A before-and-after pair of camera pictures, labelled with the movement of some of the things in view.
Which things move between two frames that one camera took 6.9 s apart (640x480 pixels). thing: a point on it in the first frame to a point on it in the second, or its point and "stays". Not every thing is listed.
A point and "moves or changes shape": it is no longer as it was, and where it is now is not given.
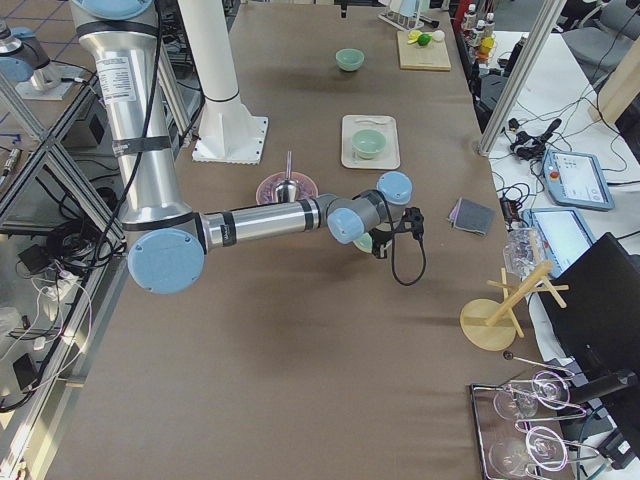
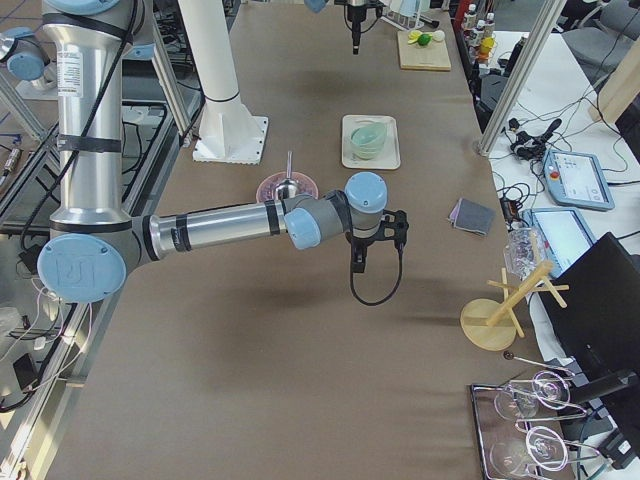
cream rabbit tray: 388,158 stays
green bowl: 365,243 moves or changes shape
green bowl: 349,59 to 368,134
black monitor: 597,334 stays
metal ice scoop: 287,190 stays
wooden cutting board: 414,56 stays
